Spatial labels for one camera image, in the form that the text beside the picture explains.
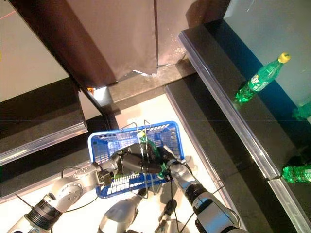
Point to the black left robot foot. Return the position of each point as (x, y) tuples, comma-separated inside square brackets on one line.
[(142, 193)]

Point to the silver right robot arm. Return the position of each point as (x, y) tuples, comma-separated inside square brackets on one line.
[(206, 206)]

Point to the blue plastic shopping basket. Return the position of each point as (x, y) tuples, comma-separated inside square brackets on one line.
[(170, 125)]

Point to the small orange label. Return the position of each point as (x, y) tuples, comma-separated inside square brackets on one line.
[(90, 90)]

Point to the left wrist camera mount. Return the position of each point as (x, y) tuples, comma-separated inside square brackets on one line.
[(105, 176)]

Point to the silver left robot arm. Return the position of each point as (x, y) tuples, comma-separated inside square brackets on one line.
[(68, 191)]

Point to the black robot foot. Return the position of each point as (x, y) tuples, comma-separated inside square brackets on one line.
[(170, 207), (142, 193)]

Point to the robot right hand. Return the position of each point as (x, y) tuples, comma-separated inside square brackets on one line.
[(165, 157)]

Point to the silver right robot leg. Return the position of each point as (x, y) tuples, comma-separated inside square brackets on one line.
[(170, 228)]

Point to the dark stone floor sill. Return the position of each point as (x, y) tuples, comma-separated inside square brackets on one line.
[(145, 85)]

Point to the black right robot foot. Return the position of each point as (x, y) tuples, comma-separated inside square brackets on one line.
[(170, 207)]

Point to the dark side shelf unit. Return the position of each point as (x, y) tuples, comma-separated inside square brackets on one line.
[(36, 121)]

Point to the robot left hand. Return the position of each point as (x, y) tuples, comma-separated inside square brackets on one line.
[(132, 161)]

